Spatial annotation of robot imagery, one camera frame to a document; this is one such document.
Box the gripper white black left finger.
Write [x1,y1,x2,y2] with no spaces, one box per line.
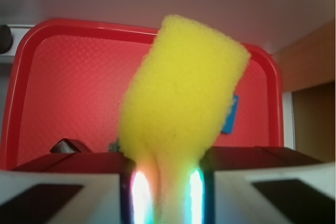
[1,153,147,223]

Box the gripper white black right finger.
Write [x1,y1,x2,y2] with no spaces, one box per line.
[188,147,335,223]

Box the yellow sponge with green pad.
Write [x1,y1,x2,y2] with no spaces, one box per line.
[118,15,251,223]

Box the black rectangular block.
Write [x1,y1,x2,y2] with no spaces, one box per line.
[50,138,92,153]

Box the blue rectangular block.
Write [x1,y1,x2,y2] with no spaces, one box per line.
[222,95,239,134]

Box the red plastic tray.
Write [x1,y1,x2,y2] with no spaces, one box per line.
[1,18,284,170]

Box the light wooden board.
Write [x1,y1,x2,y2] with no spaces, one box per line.
[272,19,335,92]

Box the grey plastic faucet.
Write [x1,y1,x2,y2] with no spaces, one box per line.
[0,25,13,54]

